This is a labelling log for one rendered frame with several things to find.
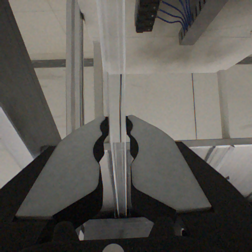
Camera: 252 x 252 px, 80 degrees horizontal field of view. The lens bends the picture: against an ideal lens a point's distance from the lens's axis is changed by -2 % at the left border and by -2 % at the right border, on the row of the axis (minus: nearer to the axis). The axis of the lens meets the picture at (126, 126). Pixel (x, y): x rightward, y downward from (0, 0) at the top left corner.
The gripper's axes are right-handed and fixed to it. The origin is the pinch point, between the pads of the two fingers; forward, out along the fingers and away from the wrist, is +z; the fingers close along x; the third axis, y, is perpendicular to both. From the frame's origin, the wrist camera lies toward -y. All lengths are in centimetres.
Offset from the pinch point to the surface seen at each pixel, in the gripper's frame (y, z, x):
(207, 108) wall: 73, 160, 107
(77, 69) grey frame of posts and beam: 1.9, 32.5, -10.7
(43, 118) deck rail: 2.0, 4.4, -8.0
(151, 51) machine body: 0, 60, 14
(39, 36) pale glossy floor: -8, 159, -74
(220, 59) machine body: 4, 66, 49
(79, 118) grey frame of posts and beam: 12.6, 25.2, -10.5
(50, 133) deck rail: 4.2, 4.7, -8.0
